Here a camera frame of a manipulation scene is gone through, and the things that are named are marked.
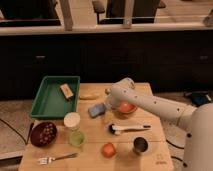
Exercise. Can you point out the silver fork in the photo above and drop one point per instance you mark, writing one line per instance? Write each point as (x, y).
(48, 160)

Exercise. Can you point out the orange bowl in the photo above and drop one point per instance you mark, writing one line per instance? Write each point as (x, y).
(126, 108)

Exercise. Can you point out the blue object on floor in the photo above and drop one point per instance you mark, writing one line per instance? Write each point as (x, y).
(200, 99)

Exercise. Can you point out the orange fruit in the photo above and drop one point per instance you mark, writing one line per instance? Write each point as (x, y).
(108, 150)

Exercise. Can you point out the dark red patterned bowl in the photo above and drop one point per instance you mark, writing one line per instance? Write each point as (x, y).
(43, 134)

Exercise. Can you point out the green glass cup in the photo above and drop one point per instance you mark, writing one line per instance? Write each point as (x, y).
(76, 138)

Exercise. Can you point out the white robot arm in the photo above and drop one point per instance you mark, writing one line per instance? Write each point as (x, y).
(196, 121)

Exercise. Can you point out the tan sponge block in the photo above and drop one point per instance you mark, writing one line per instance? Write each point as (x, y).
(67, 92)

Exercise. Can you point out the yellow banana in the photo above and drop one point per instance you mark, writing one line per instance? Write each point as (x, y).
(89, 96)

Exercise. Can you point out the white lid cup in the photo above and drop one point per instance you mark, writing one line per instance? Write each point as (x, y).
(72, 120)

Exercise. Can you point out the blue sponge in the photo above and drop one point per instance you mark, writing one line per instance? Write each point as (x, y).
(96, 110)

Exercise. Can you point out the black office chair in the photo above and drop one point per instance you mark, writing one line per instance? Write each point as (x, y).
(127, 11)

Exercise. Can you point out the green plastic tray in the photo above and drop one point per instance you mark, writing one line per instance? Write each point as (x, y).
(50, 103)

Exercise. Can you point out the metal cup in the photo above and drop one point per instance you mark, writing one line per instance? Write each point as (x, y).
(140, 145)

